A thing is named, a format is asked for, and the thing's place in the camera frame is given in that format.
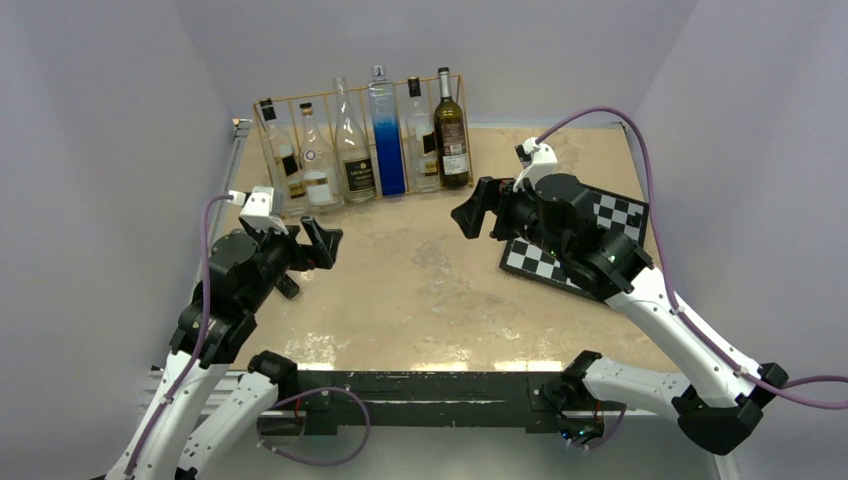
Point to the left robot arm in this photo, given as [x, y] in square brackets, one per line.
[240, 271]

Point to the tall blue gradient bottle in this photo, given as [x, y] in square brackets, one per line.
[385, 125]

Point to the clear bottle gold white label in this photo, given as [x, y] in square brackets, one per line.
[320, 173]

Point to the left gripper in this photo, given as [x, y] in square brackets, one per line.
[323, 241]

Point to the clear bottle black cap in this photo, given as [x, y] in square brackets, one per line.
[421, 140]

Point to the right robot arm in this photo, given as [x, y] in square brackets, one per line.
[717, 397]

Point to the black white chessboard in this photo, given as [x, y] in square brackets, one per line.
[613, 211]

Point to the clear bottle black gold label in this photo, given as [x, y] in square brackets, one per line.
[283, 153]

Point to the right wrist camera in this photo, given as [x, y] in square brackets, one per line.
[538, 159]

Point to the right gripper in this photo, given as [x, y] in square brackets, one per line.
[469, 214]

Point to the gold wire wine rack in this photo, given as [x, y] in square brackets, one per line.
[324, 110]

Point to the dark green wine bottle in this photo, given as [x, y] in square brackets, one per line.
[451, 141]

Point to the clear bottle dark label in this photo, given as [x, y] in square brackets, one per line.
[352, 149]

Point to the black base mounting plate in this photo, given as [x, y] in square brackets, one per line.
[324, 401]

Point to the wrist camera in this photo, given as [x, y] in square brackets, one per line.
[262, 210]
[538, 159]

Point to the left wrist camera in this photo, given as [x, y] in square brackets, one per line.
[262, 210]

